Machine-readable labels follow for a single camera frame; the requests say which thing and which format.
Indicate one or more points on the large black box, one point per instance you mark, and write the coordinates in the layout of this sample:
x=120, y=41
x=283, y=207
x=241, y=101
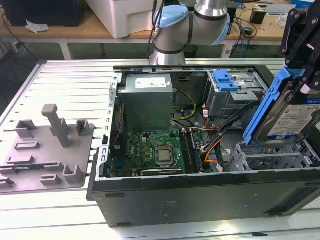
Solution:
x=50, y=12

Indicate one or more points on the green motherboard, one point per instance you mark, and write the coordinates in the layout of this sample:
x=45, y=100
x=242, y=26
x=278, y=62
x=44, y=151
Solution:
x=140, y=150

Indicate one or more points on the black open PC case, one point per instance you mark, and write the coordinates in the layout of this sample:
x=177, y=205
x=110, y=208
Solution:
x=200, y=200

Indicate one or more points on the black bin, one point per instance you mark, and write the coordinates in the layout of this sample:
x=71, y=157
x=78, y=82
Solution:
x=191, y=51

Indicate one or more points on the metal disk bay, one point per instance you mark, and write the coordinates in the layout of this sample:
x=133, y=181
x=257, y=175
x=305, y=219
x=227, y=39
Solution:
x=272, y=157

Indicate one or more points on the large white box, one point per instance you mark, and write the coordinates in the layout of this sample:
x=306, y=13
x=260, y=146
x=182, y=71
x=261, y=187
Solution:
x=120, y=17

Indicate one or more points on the white flat box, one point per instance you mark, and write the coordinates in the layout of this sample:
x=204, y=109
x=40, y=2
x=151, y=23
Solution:
x=277, y=10

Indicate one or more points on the silver CPU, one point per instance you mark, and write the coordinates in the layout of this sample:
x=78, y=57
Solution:
x=164, y=155

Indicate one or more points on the RAM stick on rack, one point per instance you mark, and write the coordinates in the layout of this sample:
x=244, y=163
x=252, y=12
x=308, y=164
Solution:
x=25, y=168

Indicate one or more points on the crumpled white paper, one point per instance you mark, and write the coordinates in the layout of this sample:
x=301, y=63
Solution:
x=37, y=27

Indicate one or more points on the grey parts rack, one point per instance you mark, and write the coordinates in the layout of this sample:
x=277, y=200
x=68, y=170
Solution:
x=45, y=160

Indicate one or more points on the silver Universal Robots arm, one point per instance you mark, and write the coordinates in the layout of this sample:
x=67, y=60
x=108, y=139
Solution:
x=175, y=32

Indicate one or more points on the blue cardboard box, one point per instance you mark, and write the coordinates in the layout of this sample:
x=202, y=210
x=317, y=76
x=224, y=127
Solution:
x=301, y=3

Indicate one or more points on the installed RAM stick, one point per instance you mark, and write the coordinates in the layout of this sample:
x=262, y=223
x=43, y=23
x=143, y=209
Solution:
x=196, y=155

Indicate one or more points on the black graphics card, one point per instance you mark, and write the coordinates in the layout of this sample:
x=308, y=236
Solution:
x=162, y=172

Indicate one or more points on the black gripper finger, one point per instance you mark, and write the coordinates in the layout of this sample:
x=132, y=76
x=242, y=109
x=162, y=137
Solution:
x=312, y=75
x=293, y=30

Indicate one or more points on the blue plastic drive latch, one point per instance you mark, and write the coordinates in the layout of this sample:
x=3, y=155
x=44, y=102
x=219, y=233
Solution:
x=225, y=82

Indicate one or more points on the wooden desk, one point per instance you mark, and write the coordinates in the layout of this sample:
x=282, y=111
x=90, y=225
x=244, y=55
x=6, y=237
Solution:
x=75, y=31

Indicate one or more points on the grey power supply unit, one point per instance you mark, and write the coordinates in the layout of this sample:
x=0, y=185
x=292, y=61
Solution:
x=147, y=105

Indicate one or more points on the hard disk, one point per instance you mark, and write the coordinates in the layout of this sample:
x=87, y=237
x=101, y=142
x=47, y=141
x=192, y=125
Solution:
x=292, y=120

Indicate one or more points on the clear plastic bag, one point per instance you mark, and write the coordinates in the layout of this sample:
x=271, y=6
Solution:
x=280, y=21

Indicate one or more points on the large metal drive cage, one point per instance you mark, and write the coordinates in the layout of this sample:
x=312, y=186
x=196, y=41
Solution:
x=225, y=102

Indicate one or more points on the small black box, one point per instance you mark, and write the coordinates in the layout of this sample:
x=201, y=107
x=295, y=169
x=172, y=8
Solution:
x=257, y=16

